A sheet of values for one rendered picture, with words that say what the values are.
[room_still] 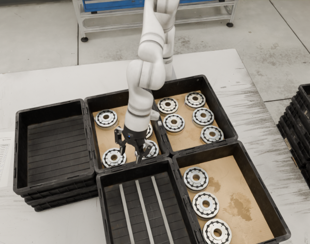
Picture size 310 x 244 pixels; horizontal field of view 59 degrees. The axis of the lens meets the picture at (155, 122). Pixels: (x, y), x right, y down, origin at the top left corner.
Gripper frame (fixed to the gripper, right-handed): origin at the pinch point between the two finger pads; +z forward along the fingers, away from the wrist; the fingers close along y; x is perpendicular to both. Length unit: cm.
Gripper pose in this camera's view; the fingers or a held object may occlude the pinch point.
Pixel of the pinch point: (130, 155)
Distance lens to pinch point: 93.7
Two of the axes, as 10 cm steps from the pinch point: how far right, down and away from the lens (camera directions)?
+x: 4.4, -4.9, 7.5
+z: -1.9, 7.7, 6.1
